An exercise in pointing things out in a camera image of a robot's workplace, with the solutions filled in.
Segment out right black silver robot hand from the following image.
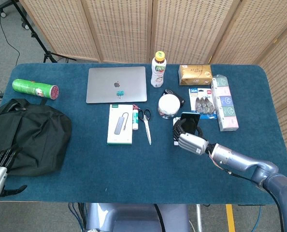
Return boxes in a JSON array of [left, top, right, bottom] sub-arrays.
[[172, 117, 210, 156]]

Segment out black smartphone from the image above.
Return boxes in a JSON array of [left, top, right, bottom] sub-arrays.
[[180, 112, 201, 135]]

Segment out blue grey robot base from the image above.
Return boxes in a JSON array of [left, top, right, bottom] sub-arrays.
[[85, 203, 191, 232]]

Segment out black tripod stand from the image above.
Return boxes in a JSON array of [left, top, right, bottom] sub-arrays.
[[10, 0, 77, 63]]

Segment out correction tape blister pack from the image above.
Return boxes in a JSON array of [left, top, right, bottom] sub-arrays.
[[188, 87, 218, 119]]

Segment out clear jar of binder clips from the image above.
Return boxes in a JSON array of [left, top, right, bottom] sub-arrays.
[[158, 94, 181, 120]]

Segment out white pocket tissue multipack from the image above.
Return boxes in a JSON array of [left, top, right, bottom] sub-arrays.
[[210, 74, 239, 132]]

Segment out black fabric bag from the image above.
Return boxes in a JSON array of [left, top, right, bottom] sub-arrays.
[[0, 98, 72, 177]]

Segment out white green glue stick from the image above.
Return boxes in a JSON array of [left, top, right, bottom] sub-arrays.
[[132, 108, 140, 131]]

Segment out gold tissue pack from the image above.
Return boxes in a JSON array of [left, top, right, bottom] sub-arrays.
[[178, 64, 213, 86]]

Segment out white green adapter box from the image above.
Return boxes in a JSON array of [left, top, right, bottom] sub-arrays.
[[106, 104, 134, 145]]

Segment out silver table leg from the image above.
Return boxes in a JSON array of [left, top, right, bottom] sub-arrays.
[[195, 204, 203, 232]]

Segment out white drink bottle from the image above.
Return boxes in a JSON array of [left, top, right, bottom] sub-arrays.
[[150, 51, 168, 88]]

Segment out blue table cloth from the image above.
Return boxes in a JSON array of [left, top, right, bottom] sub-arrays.
[[0, 63, 287, 205]]

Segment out green chips can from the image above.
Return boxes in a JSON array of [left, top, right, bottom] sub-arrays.
[[12, 78, 60, 100]]

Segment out grey laptop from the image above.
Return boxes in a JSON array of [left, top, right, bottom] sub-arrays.
[[86, 66, 148, 104]]

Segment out black handled scissors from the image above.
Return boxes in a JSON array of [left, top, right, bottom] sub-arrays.
[[138, 108, 152, 145]]

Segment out blue cable bundle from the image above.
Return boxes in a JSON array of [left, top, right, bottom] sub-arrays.
[[68, 202, 86, 232]]

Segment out black floor cable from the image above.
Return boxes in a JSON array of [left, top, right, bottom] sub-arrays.
[[0, 0, 21, 66]]

